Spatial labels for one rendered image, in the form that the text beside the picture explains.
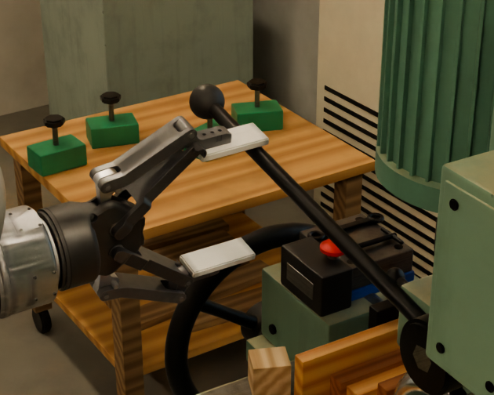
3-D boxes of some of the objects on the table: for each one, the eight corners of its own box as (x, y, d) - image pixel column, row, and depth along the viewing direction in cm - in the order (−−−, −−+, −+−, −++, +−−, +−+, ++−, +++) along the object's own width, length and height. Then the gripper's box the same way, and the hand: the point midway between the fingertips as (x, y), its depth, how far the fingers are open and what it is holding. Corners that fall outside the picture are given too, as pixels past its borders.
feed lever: (531, 430, 83) (217, 126, 116) (549, 368, 80) (221, 72, 112) (477, 452, 81) (174, 136, 114) (494, 389, 78) (176, 82, 110)
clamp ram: (398, 325, 127) (404, 255, 123) (441, 359, 121) (448, 287, 117) (332, 349, 123) (335, 277, 119) (372, 385, 117) (377, 312, 113)
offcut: (291, 396, 116) (291, 365, 115) (252, 400, 116) (252, 368, 114) (285, 375, 119) (285, 346, 118) (248, 379, 119) (248, 349, 117)
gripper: (63, 379, 105) (262, 313, 115) (59, 157, 90) (288, 102, 100) (32, 328, 110) (226, 269, 120) (23, 110, 95) (245, 62, 105)
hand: (244, 196), depth 109 cm, fingers open, 13 cm apart
